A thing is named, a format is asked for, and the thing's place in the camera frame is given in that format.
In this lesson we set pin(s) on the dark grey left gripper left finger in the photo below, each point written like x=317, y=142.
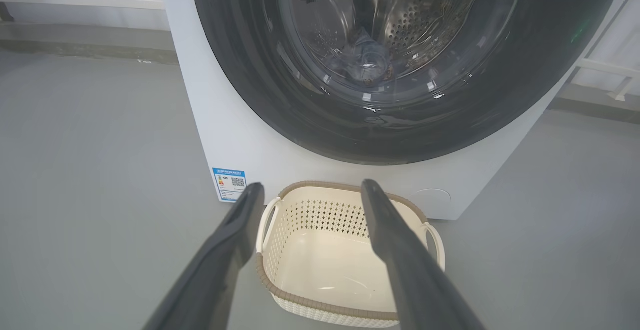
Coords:
x=210, y=280

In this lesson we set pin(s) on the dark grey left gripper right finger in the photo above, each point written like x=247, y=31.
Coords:
x=420, y=280

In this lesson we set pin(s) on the blue patterned clothes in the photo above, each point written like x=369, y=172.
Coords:
x=370, y=60

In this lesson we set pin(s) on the washing machine door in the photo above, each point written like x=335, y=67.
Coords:
x=240, y=45

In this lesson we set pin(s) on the white front-load washing machine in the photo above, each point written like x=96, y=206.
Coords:
x=225, y=130

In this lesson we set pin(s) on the stainless steel washing machine drum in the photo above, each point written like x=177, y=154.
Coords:
x=425, y=15

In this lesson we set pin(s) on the round filter cover flap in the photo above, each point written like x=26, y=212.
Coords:
x=432, y=201

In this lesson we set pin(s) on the cream perforated plastic laundry basket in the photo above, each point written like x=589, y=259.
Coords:
x=325, y=265

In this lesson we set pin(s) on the blue energy label sticker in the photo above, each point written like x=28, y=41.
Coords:
x=229, y=185

